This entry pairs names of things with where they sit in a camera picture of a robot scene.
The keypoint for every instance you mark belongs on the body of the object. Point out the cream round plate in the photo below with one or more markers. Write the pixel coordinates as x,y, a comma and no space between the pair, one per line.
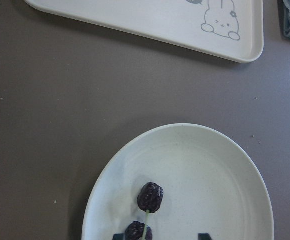
210,186

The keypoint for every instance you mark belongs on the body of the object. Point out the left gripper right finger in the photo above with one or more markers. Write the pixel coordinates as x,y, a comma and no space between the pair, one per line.
204,236

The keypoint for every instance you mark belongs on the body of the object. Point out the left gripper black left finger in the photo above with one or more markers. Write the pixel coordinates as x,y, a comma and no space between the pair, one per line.
119,236

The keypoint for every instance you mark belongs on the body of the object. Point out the cream rabbit tray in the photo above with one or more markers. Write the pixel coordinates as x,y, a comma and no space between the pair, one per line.
228,29

